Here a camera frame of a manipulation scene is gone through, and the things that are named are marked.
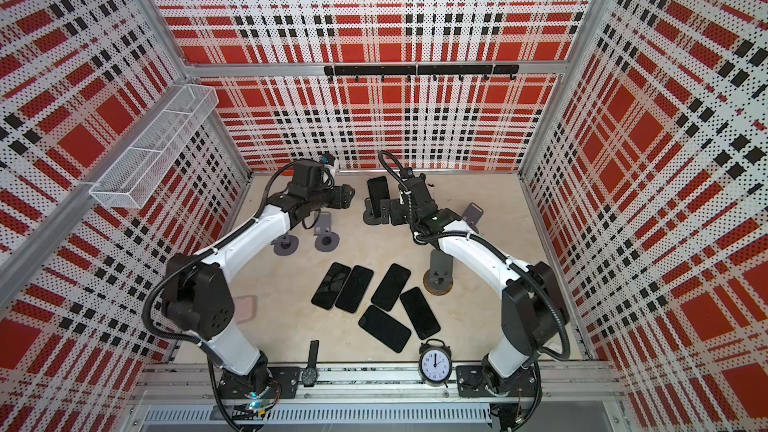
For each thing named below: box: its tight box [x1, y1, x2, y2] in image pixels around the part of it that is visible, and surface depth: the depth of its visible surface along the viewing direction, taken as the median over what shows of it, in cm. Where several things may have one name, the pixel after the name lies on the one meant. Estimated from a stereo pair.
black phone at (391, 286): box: [371, 263, 411, 312], surface depth 93 cm
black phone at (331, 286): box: [311, 262, 351, 310], surface depth 90 cm
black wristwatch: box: [302, 340, 319, 388], surface depth 77 cm
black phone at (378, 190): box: [367, 176, 390, 217], surface depth 101 cm
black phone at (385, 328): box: [358, 305, 412, 353], surface depth 85 cm
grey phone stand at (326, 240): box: [313, 211, 340, 252], surface depth 103 cm
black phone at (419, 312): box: [400, 287, 441, 340], surface depth 86 cm
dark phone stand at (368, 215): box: [362, 200, 389, 225], surface depth 105 cm
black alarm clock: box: [418, 338, 453, 388], surface depth 76 cm
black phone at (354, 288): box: [335, 265, 374, 313], surface depth 91 cm
